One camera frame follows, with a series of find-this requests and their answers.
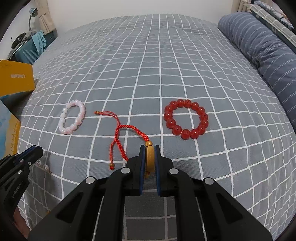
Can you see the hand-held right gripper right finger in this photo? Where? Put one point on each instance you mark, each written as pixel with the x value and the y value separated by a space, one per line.
pixel 158 172

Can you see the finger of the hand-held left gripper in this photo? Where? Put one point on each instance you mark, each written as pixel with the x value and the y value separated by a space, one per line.
pixel 24 151
pixel 32 156

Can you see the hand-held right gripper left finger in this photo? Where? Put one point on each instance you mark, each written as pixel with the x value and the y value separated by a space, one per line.
pixel 141 172

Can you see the blue and yellow cardboard box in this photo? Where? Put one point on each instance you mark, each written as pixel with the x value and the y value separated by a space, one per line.
pixel 13 78

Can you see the teal suitcase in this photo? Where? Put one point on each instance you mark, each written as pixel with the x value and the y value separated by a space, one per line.
pixel 26 54

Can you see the light blue cloth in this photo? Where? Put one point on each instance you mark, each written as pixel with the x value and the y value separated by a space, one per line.
pixel 39 41

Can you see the dark clutter pile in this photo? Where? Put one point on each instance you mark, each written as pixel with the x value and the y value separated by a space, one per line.
pixel 20 38

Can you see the blue desk lamp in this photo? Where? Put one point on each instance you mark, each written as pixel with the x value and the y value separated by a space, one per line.
pixel 33 12

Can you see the blue striped pillow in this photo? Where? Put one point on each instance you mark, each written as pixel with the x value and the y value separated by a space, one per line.
pixel 261 46

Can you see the beige window curtain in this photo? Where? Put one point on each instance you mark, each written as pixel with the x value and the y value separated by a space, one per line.
pixel 240 4

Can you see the plaid folded quilt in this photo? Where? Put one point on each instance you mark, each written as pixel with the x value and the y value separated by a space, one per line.
pixel 270 14

